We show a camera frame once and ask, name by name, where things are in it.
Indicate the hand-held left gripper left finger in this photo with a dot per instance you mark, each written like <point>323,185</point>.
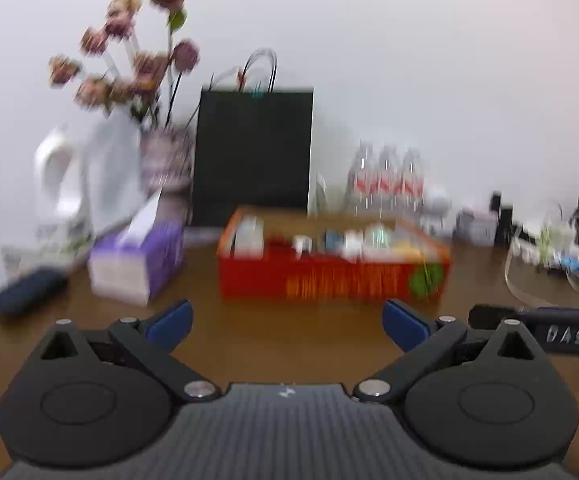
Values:
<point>172,322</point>

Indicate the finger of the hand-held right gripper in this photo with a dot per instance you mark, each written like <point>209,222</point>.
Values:
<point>489,314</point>

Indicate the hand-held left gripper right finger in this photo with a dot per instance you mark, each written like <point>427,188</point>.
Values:
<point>402,322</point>

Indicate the white and yellow plush toy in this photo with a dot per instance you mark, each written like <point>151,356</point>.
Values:
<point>409,250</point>

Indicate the orange cardboard box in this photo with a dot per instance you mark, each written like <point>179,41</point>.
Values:
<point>329,277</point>

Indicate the clear plastic ball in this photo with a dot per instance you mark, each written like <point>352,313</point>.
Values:
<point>377,237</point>

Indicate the white tissue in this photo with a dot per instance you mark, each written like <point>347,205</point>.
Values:
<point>353,245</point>

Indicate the blue soap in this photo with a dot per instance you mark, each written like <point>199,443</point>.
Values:
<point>333,241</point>

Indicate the clear cotton swab container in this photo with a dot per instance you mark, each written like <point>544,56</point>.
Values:
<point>249,237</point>

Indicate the white round lid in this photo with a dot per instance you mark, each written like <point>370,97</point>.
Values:
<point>302,244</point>

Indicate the power strip with chargers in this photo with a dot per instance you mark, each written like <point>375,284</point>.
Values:
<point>512,275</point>

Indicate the purple tissue pack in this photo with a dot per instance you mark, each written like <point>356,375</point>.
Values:
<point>139,265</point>

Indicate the white power strip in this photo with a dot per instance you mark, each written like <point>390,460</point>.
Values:
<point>529,255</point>

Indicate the white tin box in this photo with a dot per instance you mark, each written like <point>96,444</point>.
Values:
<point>477,227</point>

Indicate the black rectangular case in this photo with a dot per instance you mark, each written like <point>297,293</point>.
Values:
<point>504,225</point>

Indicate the green spray bottle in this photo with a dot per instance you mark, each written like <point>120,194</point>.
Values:
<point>548,240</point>

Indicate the white round speaker figure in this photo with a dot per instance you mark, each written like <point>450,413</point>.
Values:
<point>437,202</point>

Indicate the clear water bottle red label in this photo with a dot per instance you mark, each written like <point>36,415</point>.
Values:
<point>362,182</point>
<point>412,185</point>
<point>388,182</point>

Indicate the dark blue glasses case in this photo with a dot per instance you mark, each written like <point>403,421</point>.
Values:
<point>29,290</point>

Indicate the clear glass cup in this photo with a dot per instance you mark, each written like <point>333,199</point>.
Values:
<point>322,195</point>

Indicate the white plastic jug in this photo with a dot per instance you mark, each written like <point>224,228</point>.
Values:
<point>109,185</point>

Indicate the black paper bag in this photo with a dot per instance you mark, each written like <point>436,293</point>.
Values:
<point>252,155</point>

